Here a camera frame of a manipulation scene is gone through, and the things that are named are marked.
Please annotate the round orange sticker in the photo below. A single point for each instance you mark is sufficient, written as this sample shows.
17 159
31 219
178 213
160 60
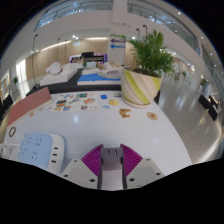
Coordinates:
152 116

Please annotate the grey charger block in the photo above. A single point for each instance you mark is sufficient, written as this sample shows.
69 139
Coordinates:
111 166

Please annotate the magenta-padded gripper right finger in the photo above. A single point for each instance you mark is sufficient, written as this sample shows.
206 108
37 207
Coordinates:
133 162

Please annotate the orange bear-shaped sticker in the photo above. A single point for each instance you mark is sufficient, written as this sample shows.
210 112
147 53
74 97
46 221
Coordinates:
124 113

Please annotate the arrow direction sign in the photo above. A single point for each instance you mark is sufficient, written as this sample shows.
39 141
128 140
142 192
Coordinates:
117 41

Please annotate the round yellow sticker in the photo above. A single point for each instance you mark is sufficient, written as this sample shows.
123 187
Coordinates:
113 102

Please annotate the black display platform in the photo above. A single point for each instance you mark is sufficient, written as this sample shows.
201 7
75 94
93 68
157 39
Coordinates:
83 89

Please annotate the small blue sticker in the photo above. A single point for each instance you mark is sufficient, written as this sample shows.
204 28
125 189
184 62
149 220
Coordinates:
104 97

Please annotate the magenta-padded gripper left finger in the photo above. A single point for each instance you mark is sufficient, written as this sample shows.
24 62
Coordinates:
91 163

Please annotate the group of black chairs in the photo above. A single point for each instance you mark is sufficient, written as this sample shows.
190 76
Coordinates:
210 108
6 103

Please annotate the small distant potted plant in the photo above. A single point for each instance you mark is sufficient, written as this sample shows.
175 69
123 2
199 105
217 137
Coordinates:
15 80

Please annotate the white and blue power strip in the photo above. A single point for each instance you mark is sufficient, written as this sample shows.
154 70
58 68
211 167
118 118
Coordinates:
40 151

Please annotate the palm plant in striped pot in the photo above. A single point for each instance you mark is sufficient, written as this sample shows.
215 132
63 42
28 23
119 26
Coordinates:
138 88

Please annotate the colourful sticker sheet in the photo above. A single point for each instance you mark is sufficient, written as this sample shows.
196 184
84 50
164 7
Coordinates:
75 102

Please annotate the pink flat board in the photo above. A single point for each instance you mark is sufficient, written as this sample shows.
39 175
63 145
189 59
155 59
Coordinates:
28 106

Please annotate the black piano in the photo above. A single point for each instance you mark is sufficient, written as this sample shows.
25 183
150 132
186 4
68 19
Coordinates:
88 56

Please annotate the blue mat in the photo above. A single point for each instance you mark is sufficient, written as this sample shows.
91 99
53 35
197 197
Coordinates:
93 78

